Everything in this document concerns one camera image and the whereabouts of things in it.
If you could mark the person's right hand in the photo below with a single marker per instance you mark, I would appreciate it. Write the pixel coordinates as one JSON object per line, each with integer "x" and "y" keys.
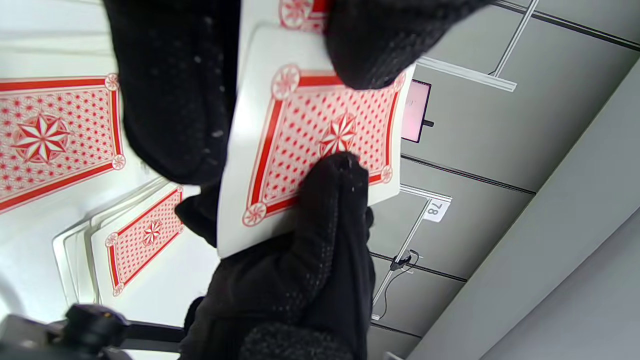
{"x": 300, "y": 280}

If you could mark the black frame-mounted camera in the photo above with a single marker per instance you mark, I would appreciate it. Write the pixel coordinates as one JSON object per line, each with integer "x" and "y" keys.
{"x": 402, "y": 261}

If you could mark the deck of red-backed playing cards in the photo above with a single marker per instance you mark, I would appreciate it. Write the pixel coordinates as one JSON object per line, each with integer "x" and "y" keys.
{"x": 310, "y": 115}

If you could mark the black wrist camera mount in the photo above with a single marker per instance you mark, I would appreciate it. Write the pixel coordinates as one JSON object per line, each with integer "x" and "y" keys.
{"x": 95, "y": 325}

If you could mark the labelled aluminium profile frame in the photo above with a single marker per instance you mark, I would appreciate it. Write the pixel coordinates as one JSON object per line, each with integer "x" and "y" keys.
{"x": 425, "y": 192}

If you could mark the black-framed monitor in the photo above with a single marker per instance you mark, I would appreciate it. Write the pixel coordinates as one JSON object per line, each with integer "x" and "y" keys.
{"x": 415, "y": 110}

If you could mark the person's left hand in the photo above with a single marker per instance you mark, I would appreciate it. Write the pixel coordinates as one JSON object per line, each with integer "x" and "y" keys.
{"x": 170, "y": 90}

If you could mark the white label tag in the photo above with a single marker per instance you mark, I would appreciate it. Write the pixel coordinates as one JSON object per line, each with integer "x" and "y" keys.
{"x": 436, "y": 210}

